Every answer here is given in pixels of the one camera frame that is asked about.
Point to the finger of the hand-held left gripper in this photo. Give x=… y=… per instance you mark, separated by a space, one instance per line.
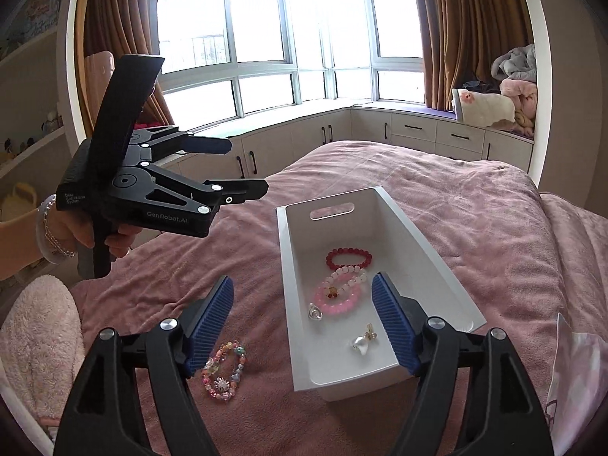
x=247 y=190
x=209 y=146

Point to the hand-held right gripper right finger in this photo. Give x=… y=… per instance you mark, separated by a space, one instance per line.
x=394 y=323

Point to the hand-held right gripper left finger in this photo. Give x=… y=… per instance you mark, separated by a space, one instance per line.
x=211 y=327

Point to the small silver ingot charm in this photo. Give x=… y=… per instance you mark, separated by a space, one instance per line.
x=317 y=314

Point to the white storage box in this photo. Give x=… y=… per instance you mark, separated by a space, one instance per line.
x=304 y=323

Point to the person's left forearm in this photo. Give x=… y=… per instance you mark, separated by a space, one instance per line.
x=19 y=247

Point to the person's left hand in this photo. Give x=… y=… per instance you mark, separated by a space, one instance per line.
x=71 y=230

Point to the white window seat cabinets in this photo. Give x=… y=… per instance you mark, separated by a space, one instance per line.
x=304 y=137

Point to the pale jade bangle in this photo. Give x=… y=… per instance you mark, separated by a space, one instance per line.
x=43 y=228

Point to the small plush figures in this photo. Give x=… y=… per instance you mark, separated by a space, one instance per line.
x=51 y=122

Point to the yellow toy bag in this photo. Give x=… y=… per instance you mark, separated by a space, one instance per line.
x=21 y=199

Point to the pale pink chair back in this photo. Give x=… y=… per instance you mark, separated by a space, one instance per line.
x=97 y=85

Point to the white shelf unit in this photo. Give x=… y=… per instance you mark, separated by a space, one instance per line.
x=28 y=80

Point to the white framed bay window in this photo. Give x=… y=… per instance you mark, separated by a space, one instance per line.
x=294 y=33

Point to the brown curtain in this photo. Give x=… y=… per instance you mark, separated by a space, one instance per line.
x=465 y=19
x=123 y=9

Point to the floral pale bedding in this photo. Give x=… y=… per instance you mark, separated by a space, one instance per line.
x=579 y=380

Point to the white floral pillow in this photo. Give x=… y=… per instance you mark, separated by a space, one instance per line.
x=482 y=107

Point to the dark clothing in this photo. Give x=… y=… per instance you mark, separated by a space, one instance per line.
x=479 y=87

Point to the pink crumpled blanket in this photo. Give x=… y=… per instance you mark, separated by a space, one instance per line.
x=520 y=104

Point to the grey crumpled blanket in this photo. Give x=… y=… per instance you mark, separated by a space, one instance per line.
x=515 y=61

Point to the colourful wall poster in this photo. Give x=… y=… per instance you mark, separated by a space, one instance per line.
x=33 y=14

